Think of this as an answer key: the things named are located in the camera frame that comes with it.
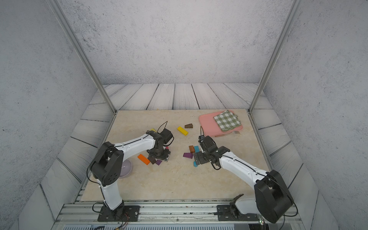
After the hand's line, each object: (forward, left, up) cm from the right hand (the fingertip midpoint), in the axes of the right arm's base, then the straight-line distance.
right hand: (204, 155), depth 86 cm
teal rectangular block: (+9, +4, -9) cm, 13 cm away
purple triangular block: (+3, +9, -7) cm, 12 cm away
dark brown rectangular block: (0, +32, -6) cm, 32 cm away
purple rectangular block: (-1, +28, -7) cm, 29 cm away
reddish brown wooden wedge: (+8, +7, -7) cm, 13 cm away
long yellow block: (+25, +37, -7) cm, 45 cm away
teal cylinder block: (-8, +5, +4) cm, 11 cm away
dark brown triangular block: (+29, +10, -8) cm, 31 cm away
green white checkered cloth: (+33, -20, -7) cm, 39 cm away
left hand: (0, +24, -5) cm, 25 cm away
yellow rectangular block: (+24, +14, -7) cm, 29 cm away
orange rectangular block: (0, +37, -7) cm, 37 cm away
